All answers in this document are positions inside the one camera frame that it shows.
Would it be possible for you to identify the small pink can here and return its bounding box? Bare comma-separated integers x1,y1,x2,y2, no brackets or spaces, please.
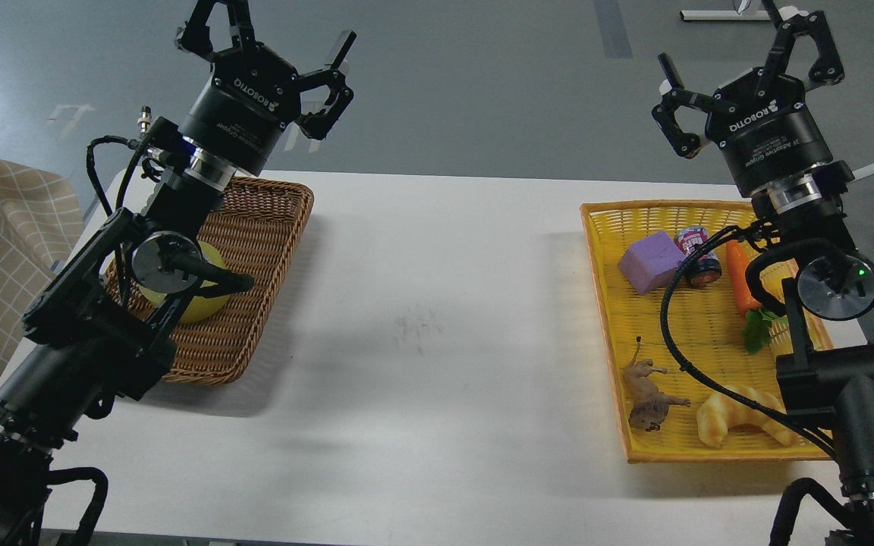
675,225,722,289

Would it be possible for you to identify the toy croissant bread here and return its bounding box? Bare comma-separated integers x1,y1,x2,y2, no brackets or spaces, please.
695,391,797,448

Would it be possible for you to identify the brown wicker basket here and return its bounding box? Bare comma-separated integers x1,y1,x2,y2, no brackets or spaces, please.
103,177,315,386

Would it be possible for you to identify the orange toy carrot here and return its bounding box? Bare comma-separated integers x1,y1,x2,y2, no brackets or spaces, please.
725,240,787,355

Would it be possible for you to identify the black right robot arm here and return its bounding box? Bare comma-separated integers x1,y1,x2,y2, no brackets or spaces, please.
652,1,874,545

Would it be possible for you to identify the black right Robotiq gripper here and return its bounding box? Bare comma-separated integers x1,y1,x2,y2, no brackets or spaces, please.
651,0,846,199

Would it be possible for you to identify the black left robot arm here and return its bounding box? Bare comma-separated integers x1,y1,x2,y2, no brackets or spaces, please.
0,1,357,545

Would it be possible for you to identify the purple foam block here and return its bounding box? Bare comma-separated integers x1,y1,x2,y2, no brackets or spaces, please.
618,231,686,295

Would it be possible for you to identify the white stand base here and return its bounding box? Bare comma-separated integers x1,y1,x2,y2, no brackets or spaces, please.
680,10,770,22

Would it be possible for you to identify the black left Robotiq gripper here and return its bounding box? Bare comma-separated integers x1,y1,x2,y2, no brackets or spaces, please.
174,1,357,175

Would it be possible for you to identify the yellow plastic basket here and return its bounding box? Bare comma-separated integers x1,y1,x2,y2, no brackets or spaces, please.
581,199,836,465

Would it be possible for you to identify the brown toy lion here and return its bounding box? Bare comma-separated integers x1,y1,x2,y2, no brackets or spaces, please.
621,336,693,432

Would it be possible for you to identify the yellow tape roll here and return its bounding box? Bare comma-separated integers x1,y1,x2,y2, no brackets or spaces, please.
138,240,230,325

